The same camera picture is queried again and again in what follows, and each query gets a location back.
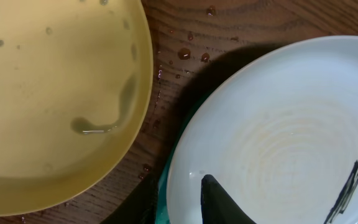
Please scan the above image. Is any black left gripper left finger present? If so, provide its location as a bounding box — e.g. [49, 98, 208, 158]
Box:
[101, 174, 158, 224]

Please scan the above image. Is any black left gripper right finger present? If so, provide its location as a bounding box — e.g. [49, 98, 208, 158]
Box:
[200, 174, 256, 224]

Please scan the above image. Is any yellow plate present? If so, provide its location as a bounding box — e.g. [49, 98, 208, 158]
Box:
[0, 0, 154, 217]

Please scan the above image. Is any teal plastic tray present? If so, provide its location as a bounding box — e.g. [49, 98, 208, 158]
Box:
[155, 92, 212, 224]

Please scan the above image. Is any light blue plate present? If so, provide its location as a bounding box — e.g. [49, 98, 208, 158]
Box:
[167, 36, 358, 223]

